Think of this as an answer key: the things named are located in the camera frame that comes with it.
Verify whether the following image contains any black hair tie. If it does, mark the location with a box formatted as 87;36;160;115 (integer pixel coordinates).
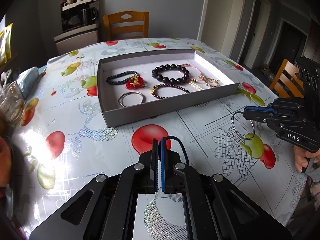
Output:
162;135;190;167

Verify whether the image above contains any dark blue red charm bracelet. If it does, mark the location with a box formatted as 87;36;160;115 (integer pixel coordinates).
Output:
106;70;146;91

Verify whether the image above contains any fruit pattern tablecloth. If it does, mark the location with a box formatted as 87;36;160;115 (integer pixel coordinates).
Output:
12;38;307;239

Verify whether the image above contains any clear glass jar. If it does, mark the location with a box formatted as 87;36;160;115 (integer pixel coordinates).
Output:
1;81;24;125

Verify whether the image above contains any large black bead bracelet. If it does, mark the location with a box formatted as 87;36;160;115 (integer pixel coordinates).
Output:
152;64;190;85

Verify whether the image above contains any silver ring bangle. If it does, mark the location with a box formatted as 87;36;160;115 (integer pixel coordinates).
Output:
231;111;255;140

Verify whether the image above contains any light blue tissue pack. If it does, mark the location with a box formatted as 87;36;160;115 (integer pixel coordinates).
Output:
16;67;39;99

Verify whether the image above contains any black coffee machine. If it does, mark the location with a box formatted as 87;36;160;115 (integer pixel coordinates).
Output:
60;0;99;33

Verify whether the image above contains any grey shallow box tray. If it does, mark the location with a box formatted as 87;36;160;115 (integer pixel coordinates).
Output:
97;49;240;127

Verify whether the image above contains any yellow snack bag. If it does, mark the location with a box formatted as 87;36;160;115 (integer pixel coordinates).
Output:
0;23;13;66

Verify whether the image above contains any silver bangle in tray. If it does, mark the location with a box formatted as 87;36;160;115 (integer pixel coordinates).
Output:
118;92;145;108

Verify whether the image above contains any gold chain bracelet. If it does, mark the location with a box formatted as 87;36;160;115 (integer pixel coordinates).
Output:
198;73;222;88

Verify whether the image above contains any right hand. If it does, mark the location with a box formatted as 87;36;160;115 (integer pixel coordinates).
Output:
293;145;320;173

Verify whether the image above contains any wooden chair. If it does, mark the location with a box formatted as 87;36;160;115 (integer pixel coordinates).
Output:
103;11;150;41
269;59;304;98

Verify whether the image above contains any dark red bead bracelet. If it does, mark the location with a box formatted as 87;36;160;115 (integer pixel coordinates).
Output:
151;83;190;100

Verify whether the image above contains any grey small cabinet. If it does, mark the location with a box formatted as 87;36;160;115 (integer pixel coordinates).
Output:
54;23;99;55

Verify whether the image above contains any pearl gold hair clip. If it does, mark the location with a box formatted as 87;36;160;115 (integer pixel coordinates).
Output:
189;81;203;90

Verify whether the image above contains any pink cord bracelet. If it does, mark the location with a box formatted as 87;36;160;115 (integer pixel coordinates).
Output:
181;63;203;83

